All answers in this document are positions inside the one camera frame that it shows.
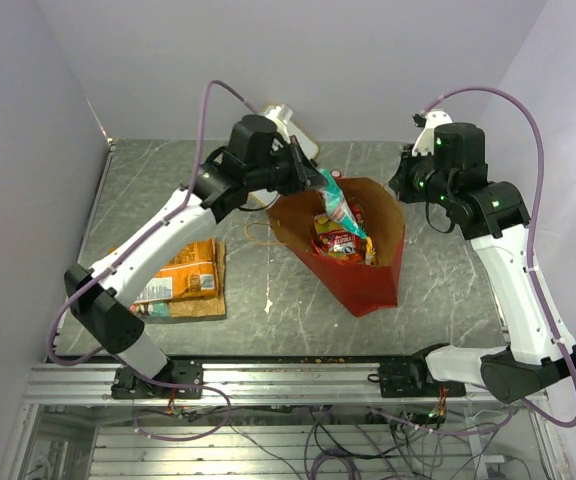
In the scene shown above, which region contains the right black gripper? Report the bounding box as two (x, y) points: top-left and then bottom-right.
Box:
(389, 143), (454, 207)

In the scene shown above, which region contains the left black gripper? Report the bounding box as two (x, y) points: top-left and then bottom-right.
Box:
(247, 135), (330, 197)

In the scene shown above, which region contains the teal candy packet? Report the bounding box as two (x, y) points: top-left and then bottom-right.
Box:
(317, 169), (368, 240)

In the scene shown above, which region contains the red brown paper bag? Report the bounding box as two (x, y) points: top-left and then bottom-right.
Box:
(267, 177), (405, 317)

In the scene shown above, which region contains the orange snack packet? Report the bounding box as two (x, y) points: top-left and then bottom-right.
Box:
(135, 238), (218, 304)

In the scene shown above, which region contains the tan chips bag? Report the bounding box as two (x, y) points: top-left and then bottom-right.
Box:
(130, 238), (226, 319)

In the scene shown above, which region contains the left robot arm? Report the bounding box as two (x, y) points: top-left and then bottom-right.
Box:
(64, 105), (326, 397)

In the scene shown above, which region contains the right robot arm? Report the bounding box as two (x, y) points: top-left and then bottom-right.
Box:
(389, 111), (576, 403)

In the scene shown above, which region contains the small yellow-framed whiteboard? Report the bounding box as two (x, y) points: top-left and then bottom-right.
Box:
(249, 104), (319, 209)

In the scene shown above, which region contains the yellow snack packet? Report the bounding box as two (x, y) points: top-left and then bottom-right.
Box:
(363, 237), (376, 265)

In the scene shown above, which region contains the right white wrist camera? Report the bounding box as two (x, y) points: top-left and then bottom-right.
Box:
(412, 109), (453, 156)

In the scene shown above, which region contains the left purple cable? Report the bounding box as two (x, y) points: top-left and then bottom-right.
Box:
(47, 79), (259, 369)

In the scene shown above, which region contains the purple cable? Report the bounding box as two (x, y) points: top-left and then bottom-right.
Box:
(47, 79), (259, 369)
(417, 86), (576, 428)

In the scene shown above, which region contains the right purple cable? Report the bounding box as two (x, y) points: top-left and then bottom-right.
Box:
(417, 86), (576, 428)

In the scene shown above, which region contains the aluminium mounting rail frame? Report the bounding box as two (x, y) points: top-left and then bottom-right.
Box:
(1, 357), (573, 479)

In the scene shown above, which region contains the loose cable bundle below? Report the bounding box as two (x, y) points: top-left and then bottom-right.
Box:
(132, 382), (512, 480)

